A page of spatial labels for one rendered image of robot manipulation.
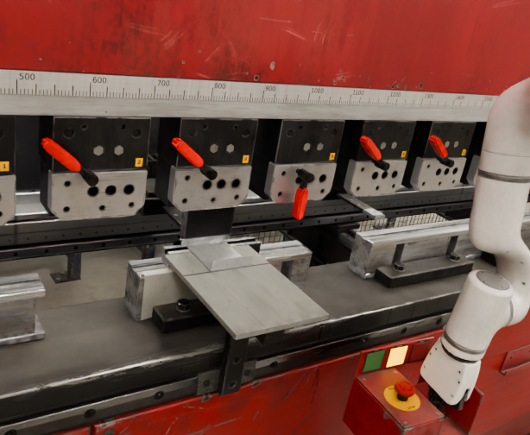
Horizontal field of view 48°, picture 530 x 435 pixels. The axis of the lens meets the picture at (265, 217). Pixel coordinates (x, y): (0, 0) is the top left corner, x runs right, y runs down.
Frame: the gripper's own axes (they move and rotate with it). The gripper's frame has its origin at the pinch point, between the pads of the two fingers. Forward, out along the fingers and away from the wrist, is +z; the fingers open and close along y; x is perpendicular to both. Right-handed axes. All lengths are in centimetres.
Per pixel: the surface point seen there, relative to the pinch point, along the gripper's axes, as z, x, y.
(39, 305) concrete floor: 89, -49, -164
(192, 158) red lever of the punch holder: -45, -52, -24
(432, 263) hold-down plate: -14.0, 19.3, -29.3
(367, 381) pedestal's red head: -3.4, -13.5, -7.4
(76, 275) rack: 88, -29, -182
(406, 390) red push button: -7.0, -10.6, -0.2
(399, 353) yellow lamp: -7.1, -4.8, -9.4
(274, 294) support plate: -25.1, -38.3, -11.7
